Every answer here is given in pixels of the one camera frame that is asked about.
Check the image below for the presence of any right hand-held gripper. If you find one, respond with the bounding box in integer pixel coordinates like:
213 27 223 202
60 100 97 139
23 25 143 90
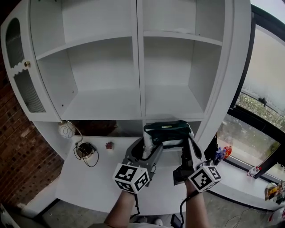
173 135 222 193

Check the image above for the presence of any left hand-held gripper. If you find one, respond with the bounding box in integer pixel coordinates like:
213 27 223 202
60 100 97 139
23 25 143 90
112 136 165 194

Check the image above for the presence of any dark green and white bag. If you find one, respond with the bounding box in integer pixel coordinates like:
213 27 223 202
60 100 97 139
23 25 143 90
143 120 195 160

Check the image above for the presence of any person's right forearm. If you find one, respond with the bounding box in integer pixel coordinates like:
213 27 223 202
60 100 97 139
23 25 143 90
184 179 209 228

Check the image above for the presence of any person's left forearm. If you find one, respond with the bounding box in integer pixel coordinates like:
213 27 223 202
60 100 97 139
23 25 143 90
103 190 137 228

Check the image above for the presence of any white desk hutch cabinet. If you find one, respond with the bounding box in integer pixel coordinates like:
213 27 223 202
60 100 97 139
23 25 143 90
0 0 236 218

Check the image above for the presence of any white globe desk lamp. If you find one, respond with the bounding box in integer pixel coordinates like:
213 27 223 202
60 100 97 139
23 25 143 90
58 119 96 160

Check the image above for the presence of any black folded umbrella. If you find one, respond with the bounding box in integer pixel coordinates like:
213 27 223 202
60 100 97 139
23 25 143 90
204 131 218 165

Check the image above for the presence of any white window ledge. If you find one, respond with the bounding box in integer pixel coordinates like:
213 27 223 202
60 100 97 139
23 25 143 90
184 159 281 211

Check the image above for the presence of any black rectangular device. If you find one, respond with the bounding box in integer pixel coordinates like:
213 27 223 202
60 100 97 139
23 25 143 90
170 214 182 228

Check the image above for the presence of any clear bag of snacks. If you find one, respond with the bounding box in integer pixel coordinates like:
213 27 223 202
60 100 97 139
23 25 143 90
265 181 285 204

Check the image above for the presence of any white plastic bag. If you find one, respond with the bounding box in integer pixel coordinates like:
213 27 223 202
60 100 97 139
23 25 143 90
266 208 285 228

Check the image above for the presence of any frosted open window sash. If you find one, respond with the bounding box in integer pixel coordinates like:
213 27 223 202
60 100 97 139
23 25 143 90
241 24 285 116

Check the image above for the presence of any white arched glass cabinet door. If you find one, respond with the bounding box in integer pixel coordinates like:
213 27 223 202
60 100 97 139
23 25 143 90
0 13 61 122

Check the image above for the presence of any white side cabinet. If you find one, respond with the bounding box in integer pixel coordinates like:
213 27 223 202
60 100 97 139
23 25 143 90
0 202 45 228

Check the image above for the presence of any black lamp cable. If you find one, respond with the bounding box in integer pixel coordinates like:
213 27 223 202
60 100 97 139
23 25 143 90
73 141 100 168

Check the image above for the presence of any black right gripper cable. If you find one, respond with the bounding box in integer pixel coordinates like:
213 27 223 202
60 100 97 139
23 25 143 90
179 193 195 228

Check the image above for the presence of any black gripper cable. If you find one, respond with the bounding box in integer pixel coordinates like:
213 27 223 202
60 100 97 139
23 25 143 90
129 193 141 221
179 193 195 228

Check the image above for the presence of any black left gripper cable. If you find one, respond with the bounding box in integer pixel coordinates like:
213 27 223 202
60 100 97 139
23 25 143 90
129 193 141 221

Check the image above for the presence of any white floor cable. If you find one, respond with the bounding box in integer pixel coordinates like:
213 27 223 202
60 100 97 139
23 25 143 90
224 207 252 228

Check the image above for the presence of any black window frame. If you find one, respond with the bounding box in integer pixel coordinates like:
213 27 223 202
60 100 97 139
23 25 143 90
227 4 285 179

